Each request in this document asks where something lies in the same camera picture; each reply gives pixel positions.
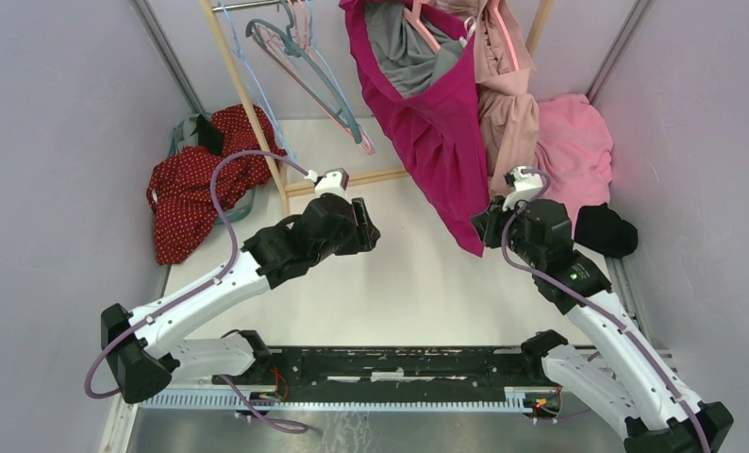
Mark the pink plastic hanger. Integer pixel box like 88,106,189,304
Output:
486,0,522,71

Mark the dusty pink skirt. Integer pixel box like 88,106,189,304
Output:
452,1,540,195

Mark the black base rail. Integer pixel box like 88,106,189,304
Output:
231,346,557,404

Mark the teal basket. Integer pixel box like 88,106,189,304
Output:
167,114,257,222

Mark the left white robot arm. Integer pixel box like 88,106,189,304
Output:
99,193,380,404

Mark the magenta garment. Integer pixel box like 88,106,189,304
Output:
340,1,489,257

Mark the pink towel garment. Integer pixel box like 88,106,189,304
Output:
536,94,614,223

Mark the wooden clothes rack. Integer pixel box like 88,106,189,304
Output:
199,0,555,217

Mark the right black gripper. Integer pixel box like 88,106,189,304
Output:
470,192,543,269

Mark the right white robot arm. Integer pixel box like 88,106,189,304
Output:
472,197,734,452

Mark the white slotted cable duct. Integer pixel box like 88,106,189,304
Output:
141,389,532,414

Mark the grey teal hanger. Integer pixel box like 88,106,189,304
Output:
245,0,364,145

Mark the light blue hanger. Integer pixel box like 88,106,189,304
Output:
218,2,295,161

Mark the red polka dot garment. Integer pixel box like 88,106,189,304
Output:
146,105,286,265

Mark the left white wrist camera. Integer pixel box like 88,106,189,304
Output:
305,168,349,199

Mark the black cloth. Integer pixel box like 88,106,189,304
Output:
574,203,639,259

